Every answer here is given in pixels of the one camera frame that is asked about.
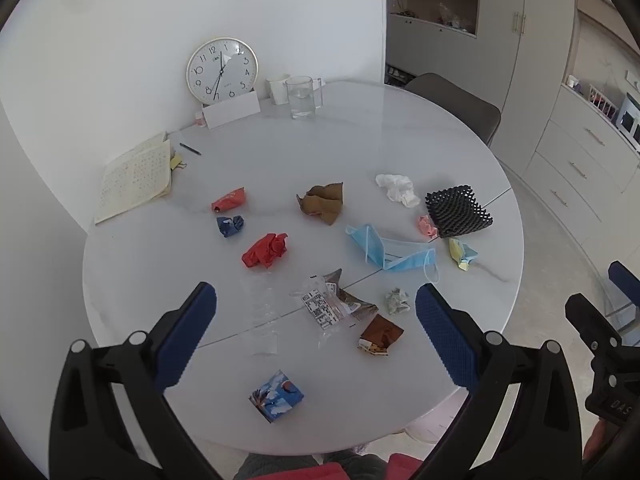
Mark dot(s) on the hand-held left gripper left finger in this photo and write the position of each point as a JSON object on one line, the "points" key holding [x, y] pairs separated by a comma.
{"points": [[192, 330]]}

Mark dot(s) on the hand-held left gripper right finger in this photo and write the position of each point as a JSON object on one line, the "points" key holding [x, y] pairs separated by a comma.
{"points": [[442, 335]]}

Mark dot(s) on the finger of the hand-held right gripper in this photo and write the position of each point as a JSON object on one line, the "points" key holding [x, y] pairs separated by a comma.
{"points": [[625, 284], [590, 320]]}

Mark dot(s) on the grey printed paper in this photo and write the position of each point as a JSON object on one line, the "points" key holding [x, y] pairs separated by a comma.
{"points": [[398, 302]]}

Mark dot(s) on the blue face mask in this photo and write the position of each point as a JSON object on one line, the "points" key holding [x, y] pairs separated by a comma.
{"points": [[395, 255]]}

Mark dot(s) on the orange snack wrapper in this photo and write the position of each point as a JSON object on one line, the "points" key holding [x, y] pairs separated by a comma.
{"points": [[229, 199]]}

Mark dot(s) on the person's right hand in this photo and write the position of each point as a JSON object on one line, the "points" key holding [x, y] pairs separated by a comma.
{"points": [[597, 440]]}

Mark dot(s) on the crumpled brown wrapper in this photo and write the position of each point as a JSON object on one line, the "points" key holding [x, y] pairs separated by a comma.
{"points": [[380, 335]]}

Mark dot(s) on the clear plastic wrapper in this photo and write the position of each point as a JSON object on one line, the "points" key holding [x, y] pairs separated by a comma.
{"points": [[260, 317]]}

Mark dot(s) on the crumpled yellow and blue paper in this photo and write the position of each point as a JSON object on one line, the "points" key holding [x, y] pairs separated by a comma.
{"points": [[462, 254]]}

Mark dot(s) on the small blue printed carton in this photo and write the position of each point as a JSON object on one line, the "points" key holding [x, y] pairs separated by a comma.
{"points": [[276, 396]]}

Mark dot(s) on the crumpled pink paper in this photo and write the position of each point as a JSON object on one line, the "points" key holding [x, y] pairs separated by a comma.
{"points": [[427, 226]]}

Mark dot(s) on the crumpled dark blue wrapper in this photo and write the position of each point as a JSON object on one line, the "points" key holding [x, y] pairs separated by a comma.
{"points": [[230, 226]]}

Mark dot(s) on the clear snack bag with label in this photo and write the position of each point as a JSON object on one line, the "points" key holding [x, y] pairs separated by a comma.
{"points": [[327, 305]]}

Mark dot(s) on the black foam mesh sleeve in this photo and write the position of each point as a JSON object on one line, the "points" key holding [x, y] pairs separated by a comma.
{"points": [[457, 212]]}

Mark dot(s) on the white drawer cabinet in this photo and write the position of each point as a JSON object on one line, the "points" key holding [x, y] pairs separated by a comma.
{"points": [[575, 160]]}

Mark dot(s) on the crumpled white tissue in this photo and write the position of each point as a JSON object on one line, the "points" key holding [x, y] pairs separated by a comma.
{"points": [[397, 187]]}

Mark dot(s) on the open paper notebook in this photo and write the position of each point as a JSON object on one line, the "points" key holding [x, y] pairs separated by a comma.
{"points": [[135, 180]]}

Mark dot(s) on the yellow binder clips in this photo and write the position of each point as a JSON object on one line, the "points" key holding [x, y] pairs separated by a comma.
{"points": [[176, 161]]}

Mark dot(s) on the crumpled brown paper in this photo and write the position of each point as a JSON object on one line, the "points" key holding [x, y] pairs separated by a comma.
{"points": [[322, 202]]}

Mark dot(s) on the black pen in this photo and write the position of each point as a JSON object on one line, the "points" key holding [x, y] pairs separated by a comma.
{"points": [[190, 149]]}

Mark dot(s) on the red floral fleece garment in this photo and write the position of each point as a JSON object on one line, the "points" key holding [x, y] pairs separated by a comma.
{"points": [[310, 474]]}

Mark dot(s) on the white folded card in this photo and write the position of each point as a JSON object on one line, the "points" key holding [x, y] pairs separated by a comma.
{"points": [[232, 110]]}

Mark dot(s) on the grey upholstered chair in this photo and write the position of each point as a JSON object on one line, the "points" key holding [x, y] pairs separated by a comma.
{"points": [[455, 102]]}

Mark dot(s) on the tall cabinet with open niche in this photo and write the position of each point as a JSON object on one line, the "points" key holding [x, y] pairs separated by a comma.
{"points": [[500, 70]]}

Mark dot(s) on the white mug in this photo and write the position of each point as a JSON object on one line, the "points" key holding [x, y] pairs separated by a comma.
{"points": [[276, 89]]}

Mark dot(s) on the round white wall clock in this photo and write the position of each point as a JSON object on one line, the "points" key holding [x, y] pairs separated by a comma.
{"points": [[222, 70]]}

